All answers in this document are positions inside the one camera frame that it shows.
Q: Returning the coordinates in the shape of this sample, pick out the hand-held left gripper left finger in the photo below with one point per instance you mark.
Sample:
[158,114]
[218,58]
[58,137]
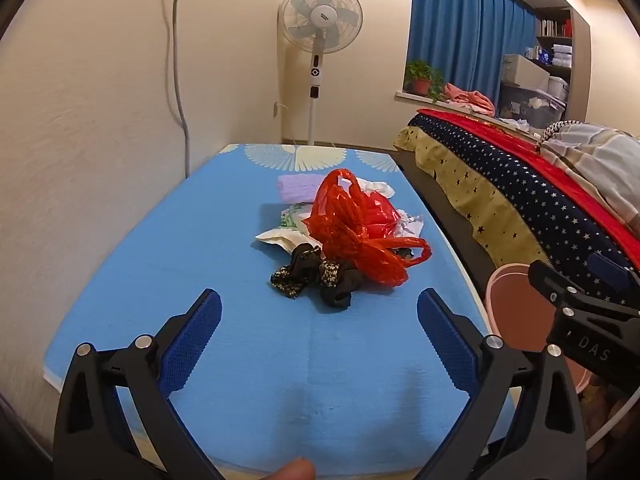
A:
[195,340]

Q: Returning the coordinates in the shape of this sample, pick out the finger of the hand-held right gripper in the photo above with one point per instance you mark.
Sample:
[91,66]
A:
[607,265]
[547,280]

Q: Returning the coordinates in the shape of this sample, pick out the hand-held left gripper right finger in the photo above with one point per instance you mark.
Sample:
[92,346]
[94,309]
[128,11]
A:
[445,340]

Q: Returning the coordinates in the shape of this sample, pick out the pink waste bin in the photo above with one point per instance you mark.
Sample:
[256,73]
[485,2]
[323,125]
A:
[510,305]

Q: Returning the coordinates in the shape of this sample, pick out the white paper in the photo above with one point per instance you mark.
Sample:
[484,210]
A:
[411,224]

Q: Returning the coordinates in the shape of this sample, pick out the white packet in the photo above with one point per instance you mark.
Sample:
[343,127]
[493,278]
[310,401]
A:
[280,237]

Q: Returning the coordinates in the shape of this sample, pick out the black floral cloth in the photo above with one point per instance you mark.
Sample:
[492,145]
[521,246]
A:
[307,265]

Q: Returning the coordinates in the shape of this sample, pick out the red plastic bag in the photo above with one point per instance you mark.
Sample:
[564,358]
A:
[360,225]

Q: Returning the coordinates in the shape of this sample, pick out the green-print packet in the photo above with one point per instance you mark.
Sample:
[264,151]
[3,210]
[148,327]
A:
[292,216]

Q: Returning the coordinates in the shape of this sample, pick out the white tissue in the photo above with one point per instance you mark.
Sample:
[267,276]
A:
[380,188]

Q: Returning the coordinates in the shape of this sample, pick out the person's right hand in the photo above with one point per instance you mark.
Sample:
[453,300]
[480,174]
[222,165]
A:
[600,410]

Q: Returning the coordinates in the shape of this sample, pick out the person's left hand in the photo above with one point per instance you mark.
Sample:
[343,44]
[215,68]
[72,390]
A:
[295,470]

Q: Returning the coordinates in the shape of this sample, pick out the blue bird-print mat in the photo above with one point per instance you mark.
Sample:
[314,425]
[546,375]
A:
[200,240]

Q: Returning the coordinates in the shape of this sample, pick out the striped plaid quilt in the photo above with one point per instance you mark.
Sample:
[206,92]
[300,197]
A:
[595,160]

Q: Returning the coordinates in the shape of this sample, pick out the bed with star blanket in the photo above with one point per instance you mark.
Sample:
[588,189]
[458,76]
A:
[500,185]

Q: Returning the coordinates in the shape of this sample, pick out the red blanket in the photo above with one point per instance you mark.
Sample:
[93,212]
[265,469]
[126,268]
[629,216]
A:
[525,150]

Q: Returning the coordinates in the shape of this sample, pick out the white cloth on bed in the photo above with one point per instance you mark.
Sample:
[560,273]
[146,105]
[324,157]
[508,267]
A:
[517,124]

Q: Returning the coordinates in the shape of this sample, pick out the clear lidded storage box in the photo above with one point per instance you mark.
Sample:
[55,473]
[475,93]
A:
[530,105]

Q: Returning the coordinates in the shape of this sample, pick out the white plastic container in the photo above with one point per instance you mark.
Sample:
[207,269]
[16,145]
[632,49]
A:
[558,87]

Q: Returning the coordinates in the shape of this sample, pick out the pink folded clothes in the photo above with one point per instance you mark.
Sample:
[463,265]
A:
[470,100]

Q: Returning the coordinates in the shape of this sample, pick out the wooden side panel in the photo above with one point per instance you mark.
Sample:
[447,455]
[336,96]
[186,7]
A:
[580,60]

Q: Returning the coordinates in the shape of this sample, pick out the grey cardboard box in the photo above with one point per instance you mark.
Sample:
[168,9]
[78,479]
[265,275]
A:
[522,70]

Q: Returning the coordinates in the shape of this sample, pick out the folded white towels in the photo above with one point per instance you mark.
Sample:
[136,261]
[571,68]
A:
[561,54]

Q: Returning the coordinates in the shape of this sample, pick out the white windowsill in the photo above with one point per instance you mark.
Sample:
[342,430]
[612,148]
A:
[407,96]

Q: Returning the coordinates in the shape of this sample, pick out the wooden bookshelf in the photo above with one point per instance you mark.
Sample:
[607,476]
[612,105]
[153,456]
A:
[552,40]

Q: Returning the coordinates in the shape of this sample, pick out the potted green plant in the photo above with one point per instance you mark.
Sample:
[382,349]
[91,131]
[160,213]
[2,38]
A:
[422,77]

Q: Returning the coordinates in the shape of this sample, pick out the row of books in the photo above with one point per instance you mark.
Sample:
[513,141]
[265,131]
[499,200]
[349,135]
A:
[549,27]

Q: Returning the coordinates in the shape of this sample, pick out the blue curtain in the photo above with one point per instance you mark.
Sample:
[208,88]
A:
[460,25]

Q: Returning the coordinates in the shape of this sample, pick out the white standing fan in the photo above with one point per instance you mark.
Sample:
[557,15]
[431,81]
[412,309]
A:
[320,15]

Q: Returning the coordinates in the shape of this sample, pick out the grey bed frame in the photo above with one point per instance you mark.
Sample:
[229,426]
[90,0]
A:
[450,210]

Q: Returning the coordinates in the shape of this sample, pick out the white wall outlet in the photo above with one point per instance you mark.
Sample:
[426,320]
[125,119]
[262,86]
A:
[275,109]

